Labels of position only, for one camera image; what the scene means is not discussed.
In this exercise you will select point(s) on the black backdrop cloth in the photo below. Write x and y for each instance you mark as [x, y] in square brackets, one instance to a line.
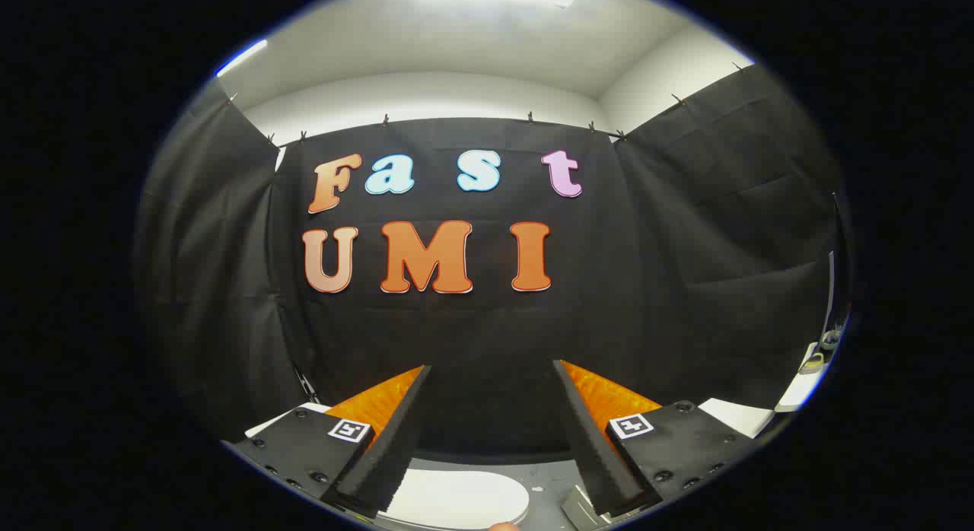
[472, 325]

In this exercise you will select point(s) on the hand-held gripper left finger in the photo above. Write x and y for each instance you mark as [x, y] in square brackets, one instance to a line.
[396, 440]

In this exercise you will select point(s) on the row of small cloth clips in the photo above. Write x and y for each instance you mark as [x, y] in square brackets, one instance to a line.
[385, 121]

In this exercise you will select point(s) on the white toilet lid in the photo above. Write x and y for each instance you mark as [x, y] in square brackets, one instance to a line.
[456, 497]

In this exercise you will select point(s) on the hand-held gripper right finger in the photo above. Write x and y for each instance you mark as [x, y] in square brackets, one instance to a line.
[592, 447]

